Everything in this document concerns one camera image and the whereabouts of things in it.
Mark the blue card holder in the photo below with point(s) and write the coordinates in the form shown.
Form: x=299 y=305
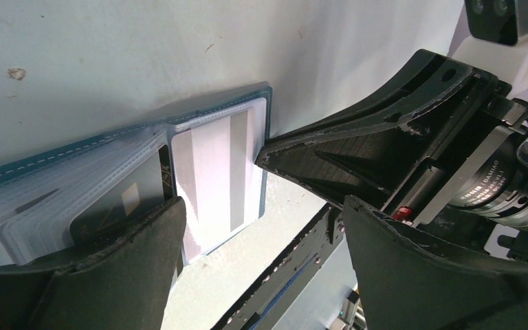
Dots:
x=41 y=195

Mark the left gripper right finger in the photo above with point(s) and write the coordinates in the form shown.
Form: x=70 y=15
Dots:
x=409 y=279

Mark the black credit card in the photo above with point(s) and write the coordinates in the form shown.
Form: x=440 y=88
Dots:
x=146 y=187

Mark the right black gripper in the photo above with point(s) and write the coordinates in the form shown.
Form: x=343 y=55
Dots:
x=413 y=175

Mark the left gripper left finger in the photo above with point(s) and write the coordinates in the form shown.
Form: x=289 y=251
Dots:
x=120 y=279

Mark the white striped credit card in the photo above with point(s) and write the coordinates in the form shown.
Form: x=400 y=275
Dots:
x=216 y=176

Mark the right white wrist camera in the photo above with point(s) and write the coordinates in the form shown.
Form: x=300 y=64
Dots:
x=498 y=41

